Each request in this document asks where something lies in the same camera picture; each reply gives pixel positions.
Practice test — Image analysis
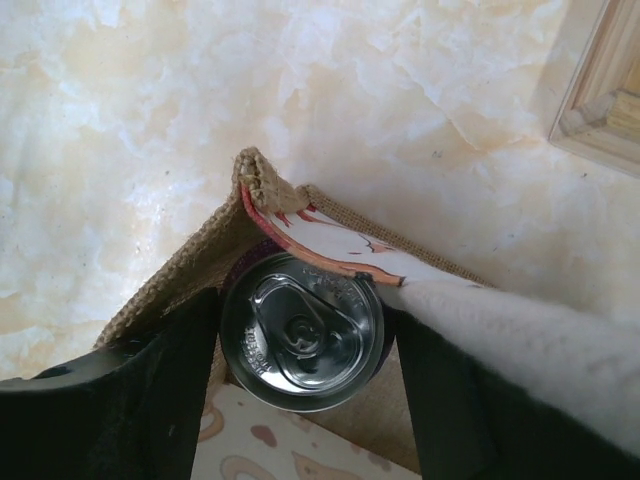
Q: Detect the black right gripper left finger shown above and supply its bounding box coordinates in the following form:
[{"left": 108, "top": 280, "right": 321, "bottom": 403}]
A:
[{"left": 1, "top": 288, "right": 220, "bottom": 479}]

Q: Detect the patterned canvas tote bag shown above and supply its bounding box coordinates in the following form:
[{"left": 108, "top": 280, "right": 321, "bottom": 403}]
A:
[{"left": 92, "top": 146, "right": 640, "bottom": 480}]

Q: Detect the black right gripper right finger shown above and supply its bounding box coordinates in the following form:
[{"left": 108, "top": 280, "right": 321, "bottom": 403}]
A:
[{"left": 394, "top": 310, "right": 639, "bottom": 479}]

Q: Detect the wooden clothes rack frame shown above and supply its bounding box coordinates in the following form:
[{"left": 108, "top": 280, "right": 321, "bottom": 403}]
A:
[{"left": 549, "top": 1, "right": 639, "bottom": 177}]

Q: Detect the purple can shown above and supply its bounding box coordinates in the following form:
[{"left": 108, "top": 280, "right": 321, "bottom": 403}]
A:
[{"left": 219, "top": 239, "right": 395, "bottom": 413}]

